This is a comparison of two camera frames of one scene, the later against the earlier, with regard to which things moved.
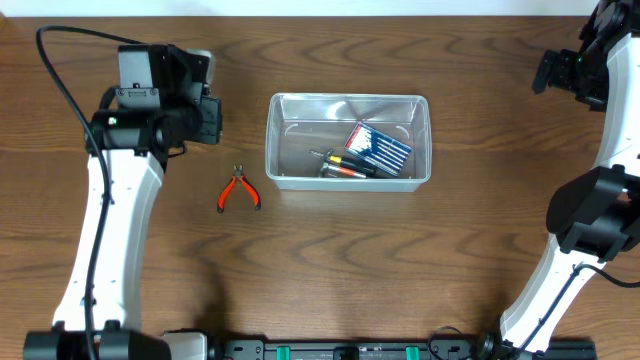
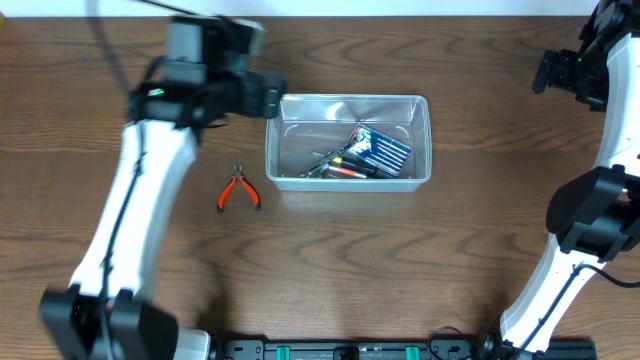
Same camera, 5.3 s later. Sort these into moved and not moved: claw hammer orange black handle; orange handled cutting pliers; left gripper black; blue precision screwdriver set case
Moved: left gripper black
Not moved: orange handled cutting pliers; claw hammer orange black handle; blue precision screwdriver set case
